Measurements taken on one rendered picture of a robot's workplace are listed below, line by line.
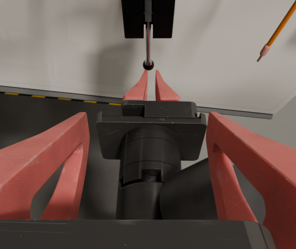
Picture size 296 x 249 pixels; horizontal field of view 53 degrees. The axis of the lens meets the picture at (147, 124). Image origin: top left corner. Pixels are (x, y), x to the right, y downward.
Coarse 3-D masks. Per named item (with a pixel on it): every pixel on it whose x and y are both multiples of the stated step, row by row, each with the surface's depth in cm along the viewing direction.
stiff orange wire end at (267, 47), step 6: (294, 6) 22; (288, 12) 22; (288, 18) 23; (282, 24) 23; (276, 30) 24; (276, 36) 24; (270, 42) 25; (264, 48) 26; (264, 54) 26; (258, 60) 27
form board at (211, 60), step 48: (0, 0) 34; (48, 0) 34; (96, 0) 34; (192, 0) 34; (240, 0) 34; (288, 0) 34; (0, 48) 40; (48, 48) 40; (96, 48) 40; (144, 48) 40; (192, 48) 40; (240, 48) 40; (288, 48) 40; (192, 96) 50; (240, 96) 50; (288, 96) 50
